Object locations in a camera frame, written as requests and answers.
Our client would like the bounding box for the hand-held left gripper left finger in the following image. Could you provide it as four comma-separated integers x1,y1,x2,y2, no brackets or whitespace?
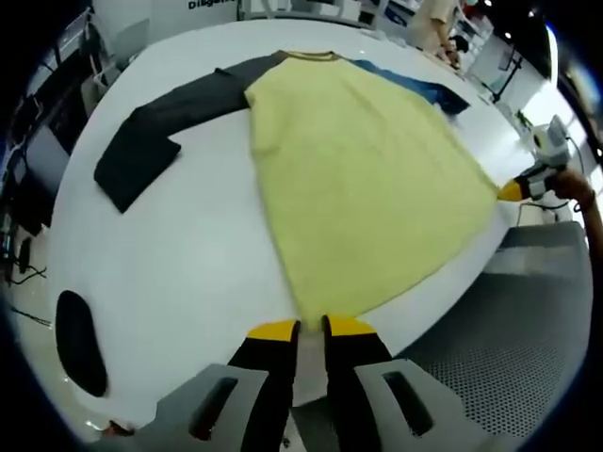
155,318,302,452

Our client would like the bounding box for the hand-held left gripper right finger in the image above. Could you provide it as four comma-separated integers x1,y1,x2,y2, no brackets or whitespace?
321,314,468,452

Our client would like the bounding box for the yellow garment with dark sleeves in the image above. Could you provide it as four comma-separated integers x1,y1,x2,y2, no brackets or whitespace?
92,48,509,330

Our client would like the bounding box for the person's right hand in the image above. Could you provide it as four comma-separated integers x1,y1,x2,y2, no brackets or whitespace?
549,168,595,211

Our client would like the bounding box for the black tripod stand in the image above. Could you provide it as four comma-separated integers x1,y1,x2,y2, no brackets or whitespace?
488,44,527,104

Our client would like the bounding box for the black oval device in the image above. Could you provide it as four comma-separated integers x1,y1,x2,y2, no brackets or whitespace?
55,289,109,399

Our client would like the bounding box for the dark computer monitor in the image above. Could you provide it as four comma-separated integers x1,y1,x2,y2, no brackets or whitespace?
21,124,72,232

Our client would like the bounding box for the thin gripper cable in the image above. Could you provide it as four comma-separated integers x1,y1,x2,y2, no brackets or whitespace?
563,135,588,178

